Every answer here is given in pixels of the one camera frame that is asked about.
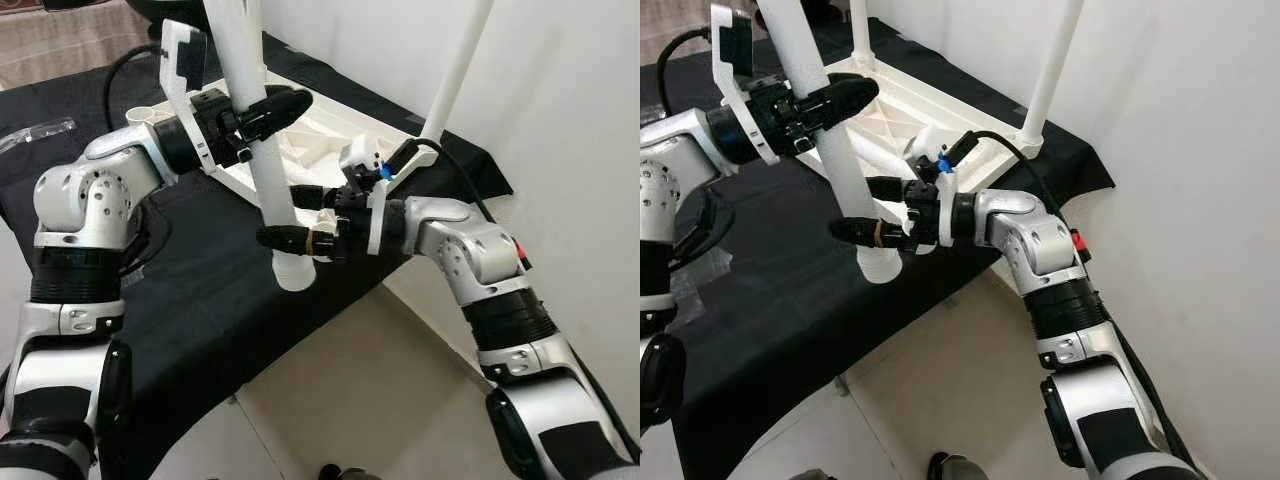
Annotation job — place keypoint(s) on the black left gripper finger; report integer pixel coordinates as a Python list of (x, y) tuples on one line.
[(845, 98), (275, 110)]

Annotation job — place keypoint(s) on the black tablecloth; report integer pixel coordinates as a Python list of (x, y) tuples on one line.
[(780, 320), (200, 300)]

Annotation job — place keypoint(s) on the grey robot left foot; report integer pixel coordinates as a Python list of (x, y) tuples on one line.
[(812, 474)]

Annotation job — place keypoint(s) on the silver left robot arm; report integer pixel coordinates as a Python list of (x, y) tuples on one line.
[(665, 180), (90, 190)]

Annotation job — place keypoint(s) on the white plastic children table top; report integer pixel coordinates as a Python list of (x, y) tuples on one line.
[(900, 110), (320, 130)]

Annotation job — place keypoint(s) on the beige cloth covered shelf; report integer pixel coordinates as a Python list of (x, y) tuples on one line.
[(60, 45), (670, 25)]

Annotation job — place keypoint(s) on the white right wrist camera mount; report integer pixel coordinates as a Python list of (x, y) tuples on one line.
[(355, 155), (925, 145)]

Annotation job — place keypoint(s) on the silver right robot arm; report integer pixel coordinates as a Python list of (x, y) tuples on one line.
[(1030, 240), (470, 245)]

